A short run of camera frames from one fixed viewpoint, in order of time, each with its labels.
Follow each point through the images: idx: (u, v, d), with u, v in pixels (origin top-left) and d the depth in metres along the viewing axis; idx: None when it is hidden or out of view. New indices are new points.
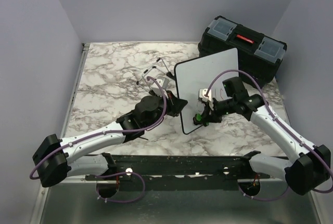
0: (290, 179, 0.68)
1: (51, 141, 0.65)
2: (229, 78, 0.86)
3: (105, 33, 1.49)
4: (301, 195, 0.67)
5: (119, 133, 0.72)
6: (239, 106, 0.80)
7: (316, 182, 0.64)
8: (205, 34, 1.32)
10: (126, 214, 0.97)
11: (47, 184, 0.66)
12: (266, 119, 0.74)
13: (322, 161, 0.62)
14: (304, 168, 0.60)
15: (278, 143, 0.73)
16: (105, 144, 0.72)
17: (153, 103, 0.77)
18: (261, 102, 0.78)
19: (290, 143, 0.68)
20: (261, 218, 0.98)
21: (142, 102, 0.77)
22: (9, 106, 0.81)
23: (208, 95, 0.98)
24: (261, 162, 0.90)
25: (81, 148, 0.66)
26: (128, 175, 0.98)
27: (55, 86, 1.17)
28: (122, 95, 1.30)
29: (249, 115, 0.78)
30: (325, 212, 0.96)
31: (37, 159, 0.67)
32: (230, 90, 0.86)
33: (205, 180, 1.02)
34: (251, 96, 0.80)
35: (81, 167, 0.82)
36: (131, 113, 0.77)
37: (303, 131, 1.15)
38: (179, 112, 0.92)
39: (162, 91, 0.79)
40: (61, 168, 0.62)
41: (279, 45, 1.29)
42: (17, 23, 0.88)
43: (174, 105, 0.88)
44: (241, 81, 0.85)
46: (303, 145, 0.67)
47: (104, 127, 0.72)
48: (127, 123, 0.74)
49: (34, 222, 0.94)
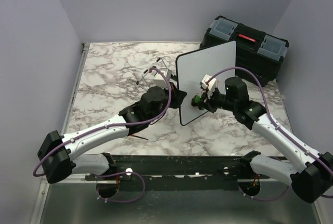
0: (297, 187, 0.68)
1: (53, 137, 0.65)
2: (232, 82, 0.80)
3: (105, 33, 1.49)
4: (309, 202, 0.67)
5: (123, 127, 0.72)
6: (240, 115, 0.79)
7: (323, 188, 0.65)
8: (207, 34, 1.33)
10: (126, 214, 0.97)
11: (52, 181, 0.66)
12: (269, 128, 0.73)
13: (329, 169, 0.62)
14: (312, 177, 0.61)
15: (282, 152, 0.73)
16: (109, 139, 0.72)
17: (159, 93, 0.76)
18: (261, 110, 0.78)
19: (295, 153, 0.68)
20: (262, 218, 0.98)
21: (148, 93, 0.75)
22: (9, 106, 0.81)
23: (208, 84, 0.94)
24: (261, 165, 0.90)
25: (84, 143, 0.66)
26: (128, 175, 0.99)
27: (55, 86, 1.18)
28: (122, 95, 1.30)
29: (250, 124, 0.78)
30: (325, 212, 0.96)
31: (41, 156, 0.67)
32: (232, 94, 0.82)
33: (205, 180, 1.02)
34: (252, 104, 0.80)
35: (84, 164, 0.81)
36: (135, 105, 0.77)
37: (303, 131, 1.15)
38: (181, 101, 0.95)
39: (167, 83, 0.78)
40: (65, 163, 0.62)
41: (280, 43, 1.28)
42: (17, 24, 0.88)
43: (176, 97, 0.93)
44: (245, 85, 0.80)
46: (308, 155, 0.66)
47: (107, 120, 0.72)
48: (131, 116, 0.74)
49: (34, 221, 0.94)
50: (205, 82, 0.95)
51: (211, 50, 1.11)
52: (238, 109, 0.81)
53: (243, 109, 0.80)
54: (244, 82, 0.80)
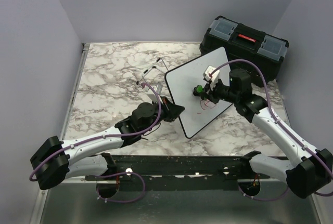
0: (293, 183, 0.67)
1: (52, 143, 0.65)
2: (238, 74, 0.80)
3: (105, 33, 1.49)
4: (303, 197, 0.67)
5: (118, 137, 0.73)
6: (241, 107, 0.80)
7: (318, 185, 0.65)
8: (207, 34, 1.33)
10: (126, 213, 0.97)
11: (45, 187, 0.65)
12: (269, 121, 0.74)
13: (325, 166, 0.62)
14: (306, 172, 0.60)
15: (279, 146, 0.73)
16: (104, 148, 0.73)
17: (149, 109, 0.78)
18: (263, 104, 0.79)
19: (292, 147, 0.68)
20: (262, 219, 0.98)
21: (139, 109, 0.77)
22: (8, 106, 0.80)
23: (212, 76, 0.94)
24: (260, 163, 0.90)
25: (82, 150, 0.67)
26: (128, 175, 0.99)
27: (55, 86, 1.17)
28: (122, 95, 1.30)
29: (251, 117, 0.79)
30: (325, 213, 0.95)
31: (36, 160, 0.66)
32: (235, 86, 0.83)
33: (205, 180, 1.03)
34: (254, 97, 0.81)
35: (79, 168, 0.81)
36: (129, 118, 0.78)
37: (303, 131, 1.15)
38: (175, 117, 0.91)
39: (157, 96, 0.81)
40: (62, 169, 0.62)
41: (280, 43, 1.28)
42: (17, 24, 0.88)
43: (170, 111, 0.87)
44: (250, 78, 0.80)
46: (305, 149, 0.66)
47: (104, 130, 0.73)
48: (125, 129, 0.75)
49: (34, 222, 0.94)
50: (208, 75, 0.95)
51: (200, 57, 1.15)
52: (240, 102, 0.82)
53: (245, 101, 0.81)
54: (249, 75, 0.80)
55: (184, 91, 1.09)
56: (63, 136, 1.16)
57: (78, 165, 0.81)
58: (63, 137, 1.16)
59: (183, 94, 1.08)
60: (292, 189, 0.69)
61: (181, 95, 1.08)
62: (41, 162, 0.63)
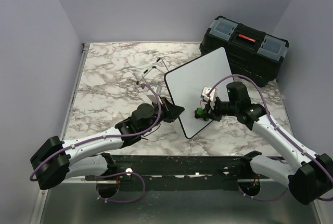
0: (294, 189, 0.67)
1: (53, 143, 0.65)
2: (234, 85, 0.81)
3: (105, 33, 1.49)
4: (305, 204, 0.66)
5: (118, 138, 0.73)
6: (241, 116, 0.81)
7: (320, 190, 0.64)
8: (208, 34, 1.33)
10: (126, 213, 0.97)
11: (45, 187, 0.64)
12: (268, 128, 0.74)
13: (325, 171, 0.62)
14: (307, 176, 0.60)
15: (279, 152, 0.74)
16: (104, 148, 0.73)
17: (149, 110, 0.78)
18: (263, 112, 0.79)
19: (292, 152, 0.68)
20: (262, 219, 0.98)
21: (139, 110, 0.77)
22: (8, 106, 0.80)
23: (209, 95, 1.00)
24: (260, 165, 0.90)
25: (82, 150, 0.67)
26: (128, 175, 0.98)
27: (55, 86, 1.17)
28: (122, 95, 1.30)
29: (251, 125, 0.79)
30: (326, 213, 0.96)
31: (36, 160, 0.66)
32: (233, 96, 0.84)
33: (205, 180, 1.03)
34: (253, 105, 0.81)
35: (79, 168, 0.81)
36: (128, 119, 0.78)
37: (303, 132, 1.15)
38: (175, 117, 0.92)
39: (156, 97, 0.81)
40: (63, 169, 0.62)
41: (280, 43, 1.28)
42: (17, 24, 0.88)
43: (169, 112, 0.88)
44: (246, 88, 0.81)
46: (305, 154, 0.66)
47: (104, 131, 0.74)
48: (125, 129, 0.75)
49: (34, 222, 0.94)
50: (206, 95, 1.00)
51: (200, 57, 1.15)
52: (240, 111, 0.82)
53: (244, 109, 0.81)
54: (245, 85, 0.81)
55: (184, 91, 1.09)
56: (63, 136, 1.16)
57: (78, 165, 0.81)
58: (63, 137, 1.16)
59: (183, 95, 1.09)
60: (292, 194, 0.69)
61: (181, 95, 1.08)
62: (42, 162, 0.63)
